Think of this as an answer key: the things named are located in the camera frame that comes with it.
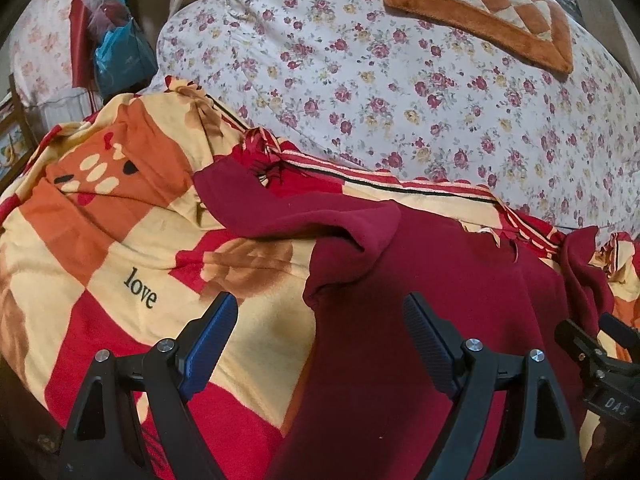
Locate brown checkered plush cushion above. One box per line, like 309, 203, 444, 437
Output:
384, 0, 574, 76

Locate orange red cream love blanket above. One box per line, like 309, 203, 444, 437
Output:
1, 78, 639, 479

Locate dark red garment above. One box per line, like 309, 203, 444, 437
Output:
194, 158, 613, 479

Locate white floral quilt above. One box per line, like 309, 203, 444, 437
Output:
156, 0, 639, 236

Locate blue plastic bag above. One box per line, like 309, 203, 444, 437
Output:
93, 18, 157, 98

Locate clear plastic bag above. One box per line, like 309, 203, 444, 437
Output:
81, 0, 130, 44

